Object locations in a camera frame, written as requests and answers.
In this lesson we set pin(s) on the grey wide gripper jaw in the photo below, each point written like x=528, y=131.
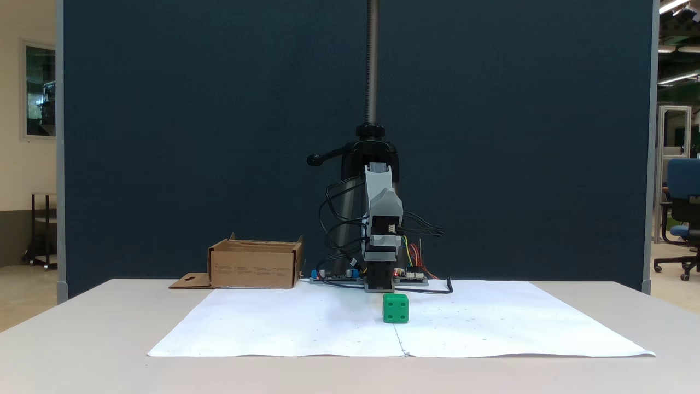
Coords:
x=383, y=203

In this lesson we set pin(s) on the green dice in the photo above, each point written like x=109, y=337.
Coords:
x=395, y=309

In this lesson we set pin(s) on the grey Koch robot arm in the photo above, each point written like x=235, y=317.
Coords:
x=377, y=178

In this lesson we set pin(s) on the blue circuit board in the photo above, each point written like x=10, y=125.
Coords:
x=328, y=278

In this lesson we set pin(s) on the white paper sheet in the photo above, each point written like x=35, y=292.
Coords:
x=306, y=328

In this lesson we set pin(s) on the black stand with metal pole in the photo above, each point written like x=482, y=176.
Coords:
x=372, y=65

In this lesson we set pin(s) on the brown cardboard box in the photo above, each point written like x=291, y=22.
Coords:
x=251, y=271

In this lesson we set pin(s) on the dark blue partition screen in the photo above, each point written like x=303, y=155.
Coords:
x=191, y=137

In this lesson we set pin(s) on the blue office chair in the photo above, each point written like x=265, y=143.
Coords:
x=683, y=178

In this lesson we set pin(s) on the fluorescent ceiling light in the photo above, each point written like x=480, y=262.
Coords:
x=678, y=77
x=672, y=5
x=678, y=48

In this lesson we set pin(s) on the black wheeled trolley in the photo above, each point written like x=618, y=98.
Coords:
x=33, y=224

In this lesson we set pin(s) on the framed wall window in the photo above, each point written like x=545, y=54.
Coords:
x=41, y=87

